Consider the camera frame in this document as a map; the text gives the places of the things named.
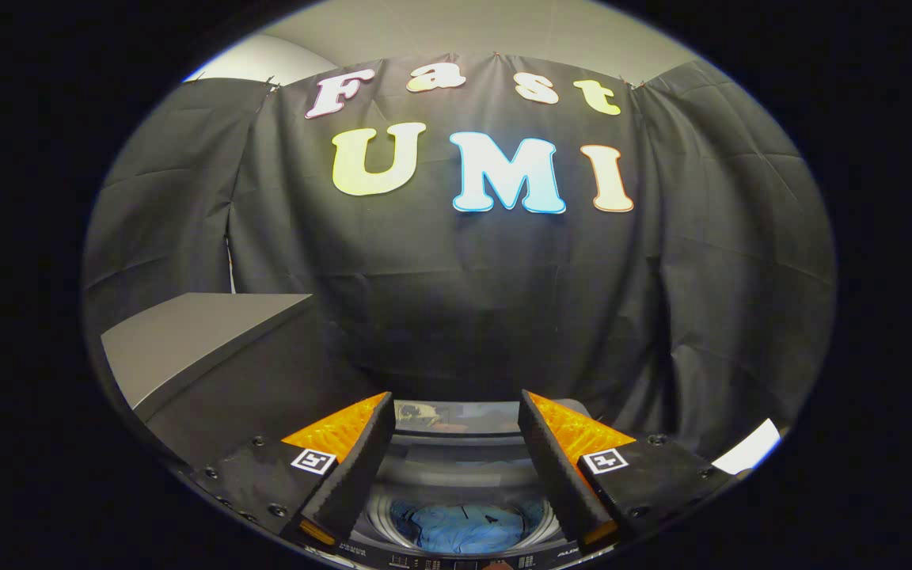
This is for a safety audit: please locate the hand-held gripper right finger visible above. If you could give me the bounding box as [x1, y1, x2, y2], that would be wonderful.
[518, 389, 738, 551]

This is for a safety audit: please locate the light blue polo shirt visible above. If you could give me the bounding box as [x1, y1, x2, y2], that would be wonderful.
[391, 500, 544, 555]

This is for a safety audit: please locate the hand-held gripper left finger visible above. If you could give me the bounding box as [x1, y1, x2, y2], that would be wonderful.
[187, 392, 396, 549]

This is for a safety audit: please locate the grey washing machine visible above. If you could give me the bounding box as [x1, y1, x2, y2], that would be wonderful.
[329, 398, 623, 570]

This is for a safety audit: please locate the black backdrop cloth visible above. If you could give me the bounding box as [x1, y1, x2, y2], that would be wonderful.
[82, 51, 837, 460]

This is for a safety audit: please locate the grey cabinet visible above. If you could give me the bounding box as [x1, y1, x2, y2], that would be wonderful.
[101, 293, 362, 468]

